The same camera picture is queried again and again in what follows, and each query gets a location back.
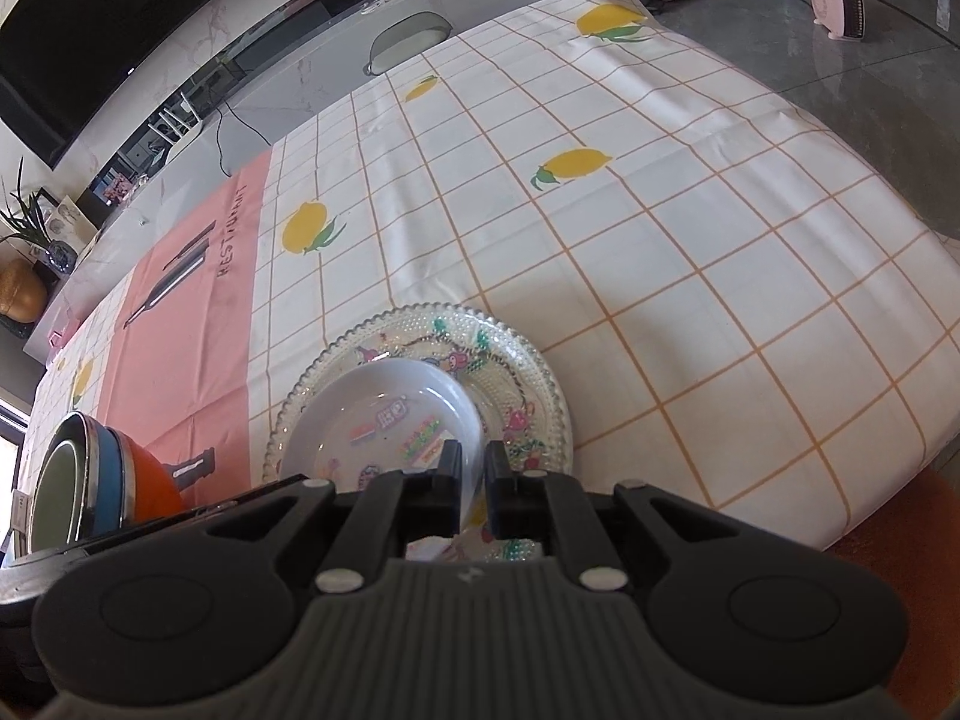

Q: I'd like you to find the steel bowl orange outside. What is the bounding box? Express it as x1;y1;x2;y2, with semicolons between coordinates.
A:
110;429;187;528

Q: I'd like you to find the black wall television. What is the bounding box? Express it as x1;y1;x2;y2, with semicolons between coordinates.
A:
2;0;210;167

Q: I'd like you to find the pink electric heater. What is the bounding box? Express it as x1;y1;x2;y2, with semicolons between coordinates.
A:
811;0;866;41

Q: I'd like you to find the brown round vase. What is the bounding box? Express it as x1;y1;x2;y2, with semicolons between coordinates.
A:
0;259;47;325

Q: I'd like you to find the small white printed plate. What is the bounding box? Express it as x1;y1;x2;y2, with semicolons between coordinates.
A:
272;358;485;520

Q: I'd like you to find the steel bowl blue outside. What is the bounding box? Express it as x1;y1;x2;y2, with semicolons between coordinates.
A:
73;413;125;539

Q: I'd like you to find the white wifi router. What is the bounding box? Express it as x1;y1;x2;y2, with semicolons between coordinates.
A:
158;93;203;163

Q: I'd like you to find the checked lemon tablecloth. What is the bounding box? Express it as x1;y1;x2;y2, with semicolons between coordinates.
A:
20;0;958;546

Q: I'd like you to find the pink box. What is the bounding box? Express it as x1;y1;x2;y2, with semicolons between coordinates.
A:
47;317;80;349

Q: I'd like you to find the clear glass patterned plate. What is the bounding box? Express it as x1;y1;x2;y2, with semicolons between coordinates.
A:
260;301;576;564

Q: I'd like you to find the small plant blue vase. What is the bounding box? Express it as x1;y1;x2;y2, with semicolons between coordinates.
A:
2;161;78;277

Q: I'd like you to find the white marble tv cabinet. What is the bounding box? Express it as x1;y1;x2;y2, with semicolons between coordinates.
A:
23;0;537;366

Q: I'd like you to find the white round stool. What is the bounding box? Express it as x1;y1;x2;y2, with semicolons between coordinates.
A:
363;11;452;76

